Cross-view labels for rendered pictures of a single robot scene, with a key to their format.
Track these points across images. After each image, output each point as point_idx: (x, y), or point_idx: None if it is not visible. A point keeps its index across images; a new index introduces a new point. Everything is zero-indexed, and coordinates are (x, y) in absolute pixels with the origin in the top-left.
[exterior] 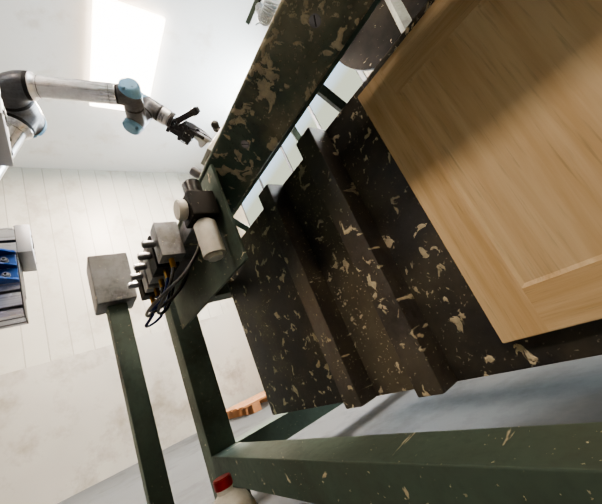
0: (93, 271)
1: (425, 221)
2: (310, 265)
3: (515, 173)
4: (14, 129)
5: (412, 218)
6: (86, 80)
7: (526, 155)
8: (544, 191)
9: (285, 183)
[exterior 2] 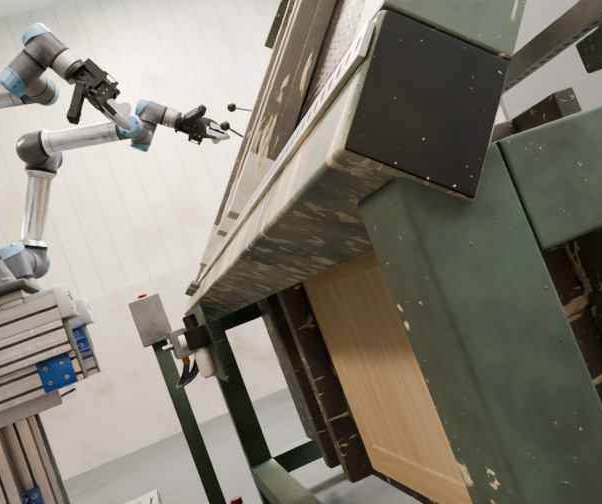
0: (135, 317)
1: None
2: (297, 354)
3: (360, 387)
4: (43, 181)
5: None
6: (90, 127)
7: (361, 382)
8: (369, 405)
9: None
